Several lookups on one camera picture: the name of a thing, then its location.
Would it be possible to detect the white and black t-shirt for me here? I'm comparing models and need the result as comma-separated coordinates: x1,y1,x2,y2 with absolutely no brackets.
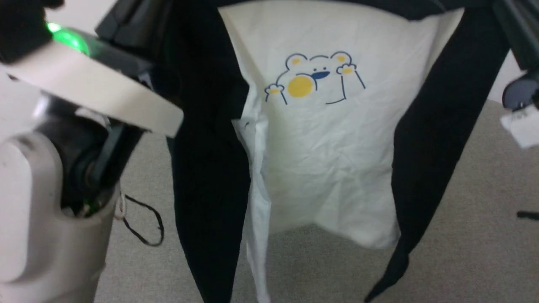
149,0,512,303

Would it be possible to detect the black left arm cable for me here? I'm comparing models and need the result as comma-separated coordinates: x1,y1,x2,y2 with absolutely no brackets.
116,191,165,247

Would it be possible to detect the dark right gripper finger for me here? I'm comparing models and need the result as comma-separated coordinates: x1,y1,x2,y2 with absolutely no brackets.
491,0,539,71

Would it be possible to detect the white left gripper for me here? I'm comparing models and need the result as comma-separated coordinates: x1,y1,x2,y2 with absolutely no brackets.
3,0,184,138

